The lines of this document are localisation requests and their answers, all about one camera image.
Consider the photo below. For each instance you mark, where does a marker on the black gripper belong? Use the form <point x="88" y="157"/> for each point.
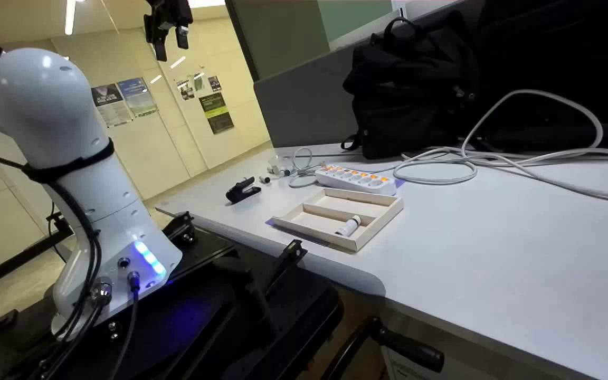
<point x="167" y="13"/>

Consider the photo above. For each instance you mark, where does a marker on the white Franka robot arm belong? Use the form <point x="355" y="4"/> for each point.
<point x="43" y="106"/>

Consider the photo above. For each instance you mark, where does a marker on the black stapler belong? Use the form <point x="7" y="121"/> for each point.
<point x="242" y="190"/>

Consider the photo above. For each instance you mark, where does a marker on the ceiling light strip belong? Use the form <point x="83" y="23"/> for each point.
<point x="71" y="15"/>

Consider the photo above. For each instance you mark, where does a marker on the grey desk partition panel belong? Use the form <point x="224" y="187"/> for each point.
<point x="304" y="106"/>

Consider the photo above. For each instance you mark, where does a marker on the small white plastic piece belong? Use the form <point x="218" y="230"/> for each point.
<point x="277" y="170"/>

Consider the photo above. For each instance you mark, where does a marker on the white marker with black cap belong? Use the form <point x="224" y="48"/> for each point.
<point x="265" y="180"/>

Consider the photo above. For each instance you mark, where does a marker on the wooden tray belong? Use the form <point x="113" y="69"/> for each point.
<point x="318" y="212"/>

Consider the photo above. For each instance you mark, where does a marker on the white power strip orange switches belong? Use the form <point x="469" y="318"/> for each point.
<point x="354" y="175"/>

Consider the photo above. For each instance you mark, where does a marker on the black backpack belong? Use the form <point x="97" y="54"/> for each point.
<point x="411" y="86"/>

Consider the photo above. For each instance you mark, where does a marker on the white marker with grey cap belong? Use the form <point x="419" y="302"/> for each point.
<point x="349" y="225"/>

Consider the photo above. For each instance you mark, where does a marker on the large black bag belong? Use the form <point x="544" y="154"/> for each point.
<point x="565" y="64"/>

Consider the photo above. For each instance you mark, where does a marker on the small wall photo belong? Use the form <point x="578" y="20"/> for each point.
<point x="214" y="83"/>
<point x="186" y="89"/>

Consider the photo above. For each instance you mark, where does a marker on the blue wall poster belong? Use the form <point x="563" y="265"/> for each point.
<point x="137" y="96"/>

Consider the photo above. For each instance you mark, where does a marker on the dark green wall poster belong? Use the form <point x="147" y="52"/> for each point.
<point x="217" y="112"/>

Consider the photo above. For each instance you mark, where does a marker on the grey wall poster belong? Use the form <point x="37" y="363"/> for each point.
<point x="110" y="104"/>

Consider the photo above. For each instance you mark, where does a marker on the black metal frame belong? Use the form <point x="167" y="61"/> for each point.
<point x="15" y="260"/>

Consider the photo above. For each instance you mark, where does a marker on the black robot mount platform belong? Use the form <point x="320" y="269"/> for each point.
<point x="199" y="330"/>

